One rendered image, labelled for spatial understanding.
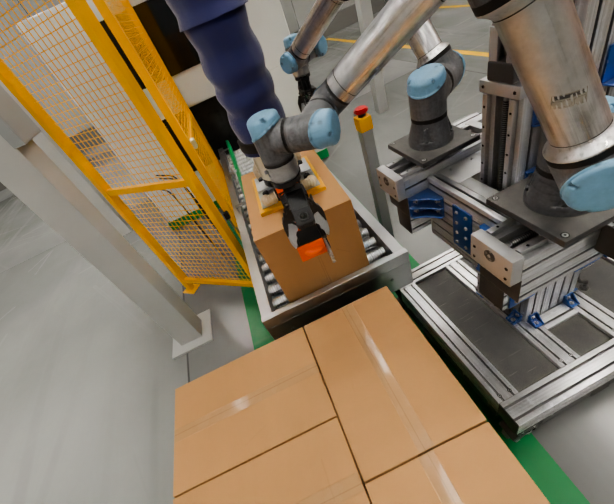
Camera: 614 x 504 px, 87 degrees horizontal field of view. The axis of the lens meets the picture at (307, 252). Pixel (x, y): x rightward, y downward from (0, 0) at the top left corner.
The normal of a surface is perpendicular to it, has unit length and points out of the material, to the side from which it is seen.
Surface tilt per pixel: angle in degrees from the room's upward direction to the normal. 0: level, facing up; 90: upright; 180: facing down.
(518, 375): 0
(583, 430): 0
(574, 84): 83
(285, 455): 0
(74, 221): 90
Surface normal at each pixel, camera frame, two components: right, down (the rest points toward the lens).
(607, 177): -0.18, 0.79
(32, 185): 0.29, 0.57
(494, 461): -0.32, -0.70
